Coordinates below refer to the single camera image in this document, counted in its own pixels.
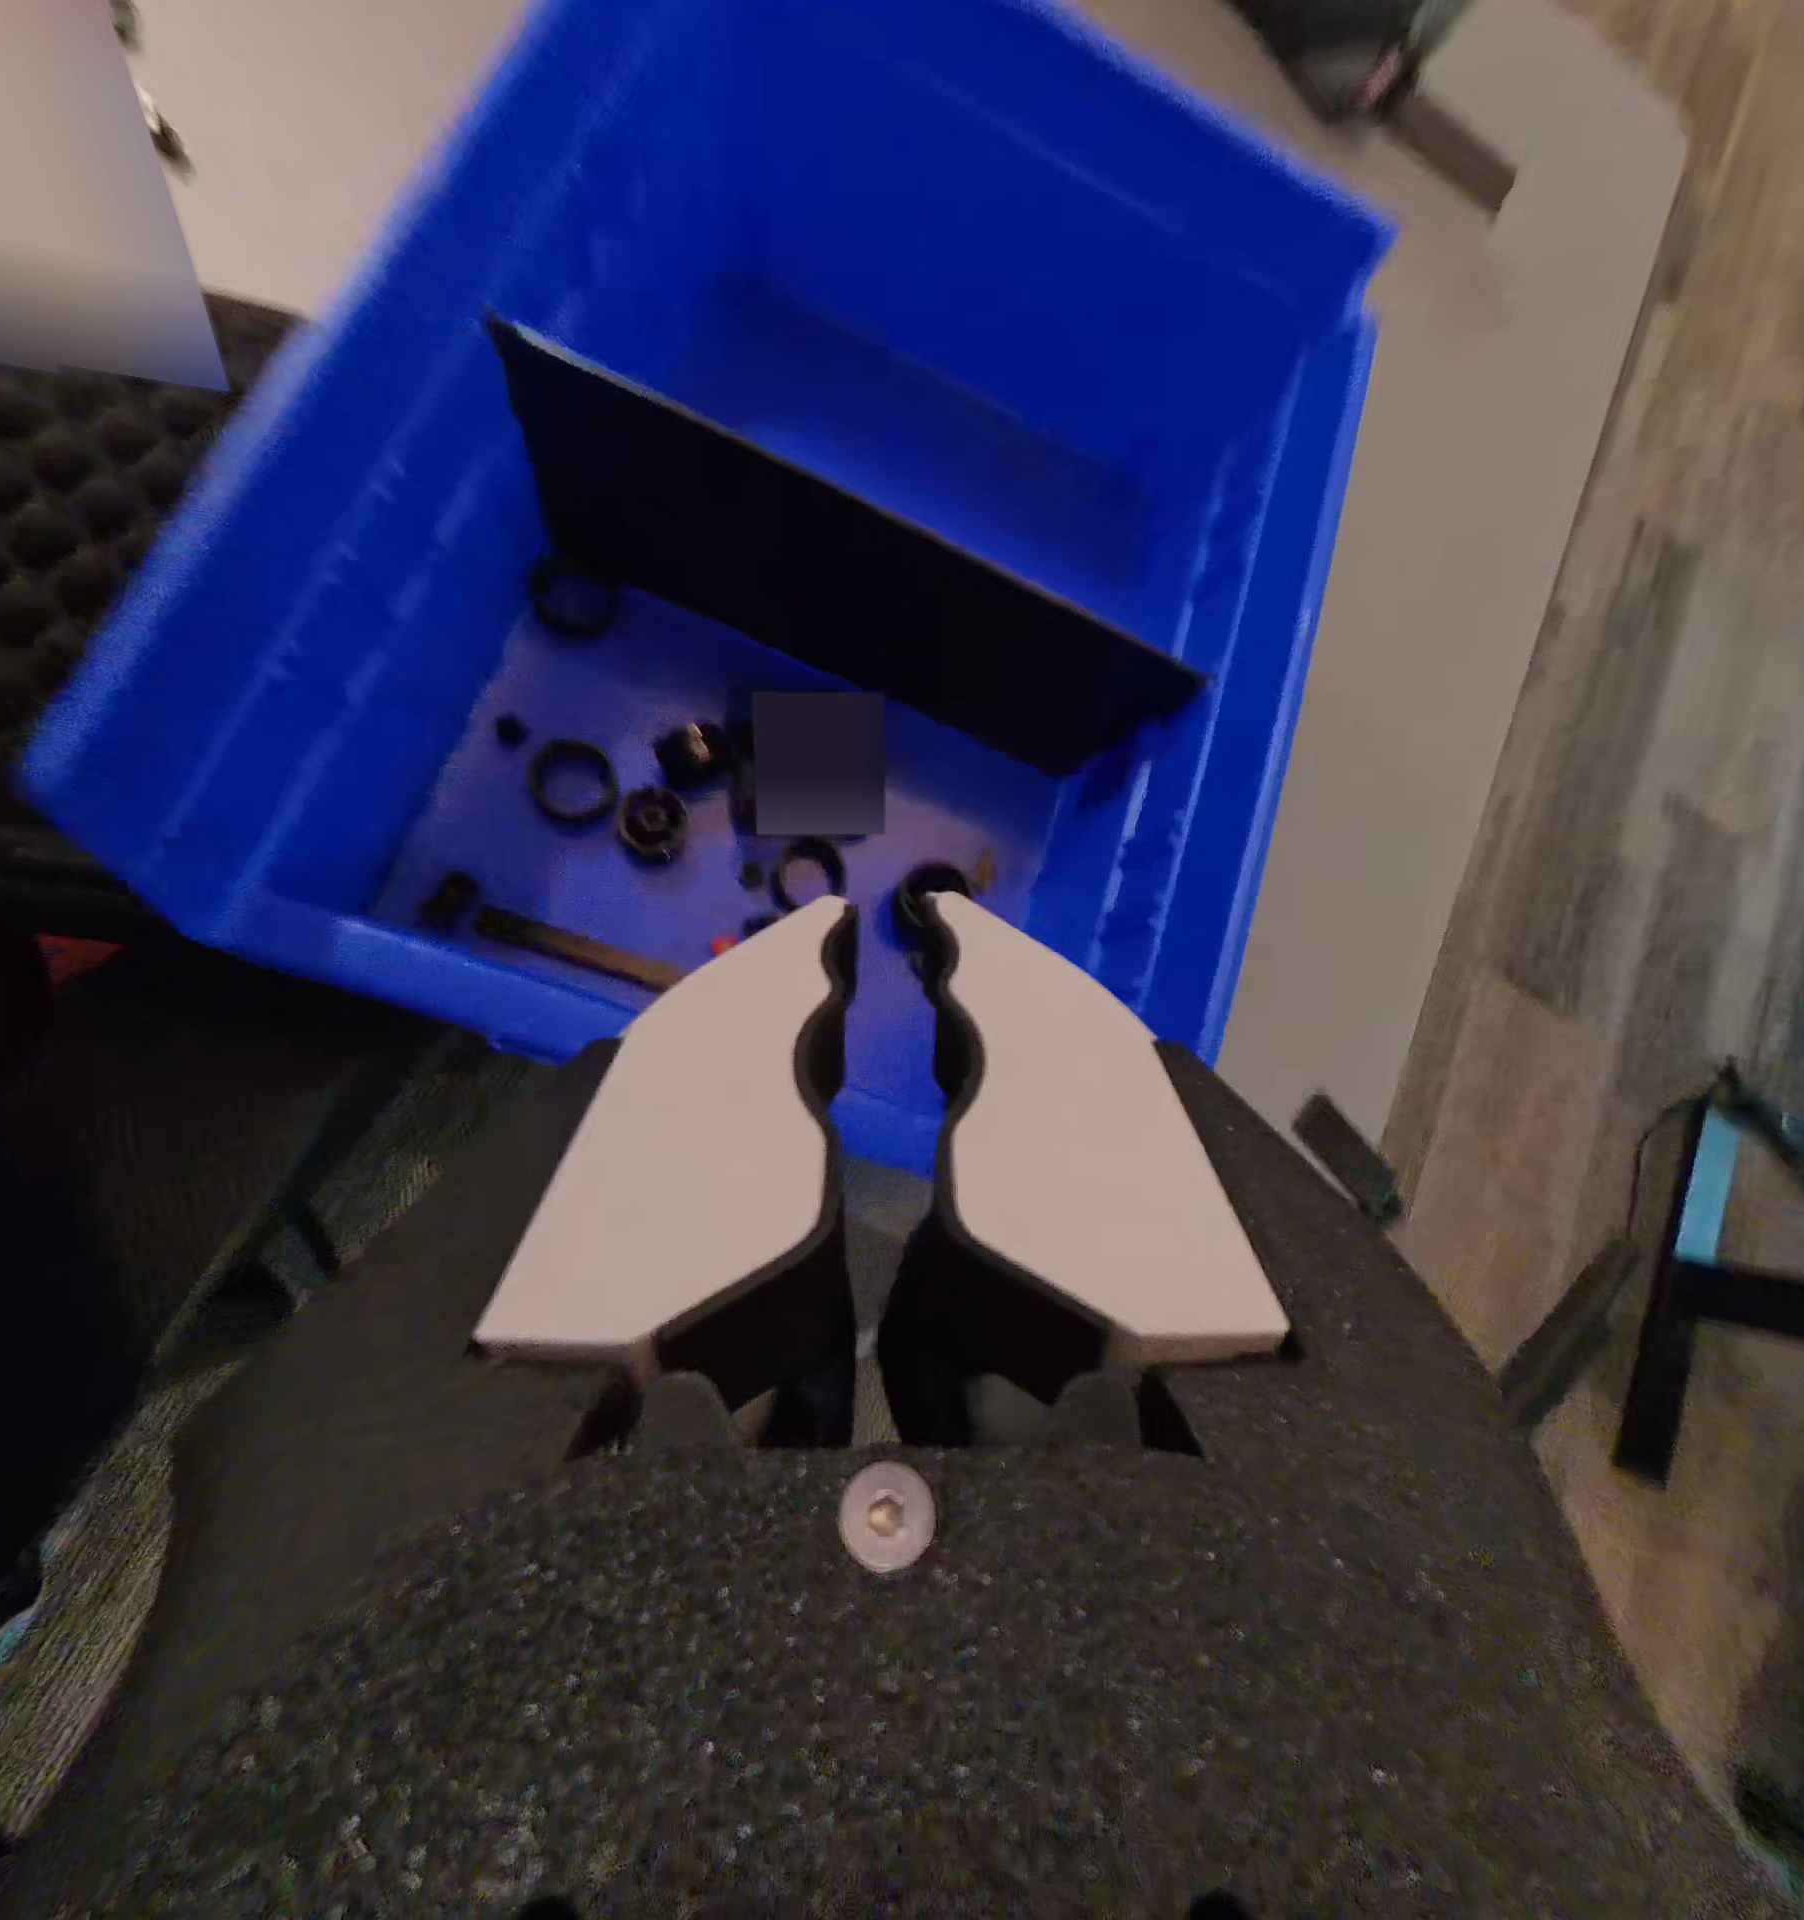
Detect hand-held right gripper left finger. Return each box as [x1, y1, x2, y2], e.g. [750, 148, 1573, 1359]
[473, 898, 860, 1373]

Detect long black lego plate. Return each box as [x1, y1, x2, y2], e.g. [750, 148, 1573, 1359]
[473, 907, 685, 992]

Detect blue plastic storage bin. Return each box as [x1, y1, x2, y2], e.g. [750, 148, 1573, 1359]
[16, 0, 1397, 1179]

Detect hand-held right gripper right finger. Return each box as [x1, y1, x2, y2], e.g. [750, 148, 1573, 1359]
[901, 891, 1290, 1369]

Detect black desk bracket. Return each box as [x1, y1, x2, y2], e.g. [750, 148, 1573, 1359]
[1291, 1096, 1402, 1225]

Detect black bin divider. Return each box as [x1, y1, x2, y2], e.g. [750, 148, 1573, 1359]
[483, 313, 1209, 777]

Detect group of black lego wheels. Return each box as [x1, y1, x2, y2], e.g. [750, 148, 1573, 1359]
[525, 553, 983, 950]

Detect black egg-crate foam pad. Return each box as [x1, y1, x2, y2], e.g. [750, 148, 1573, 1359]
[0, 293, 304, 842]

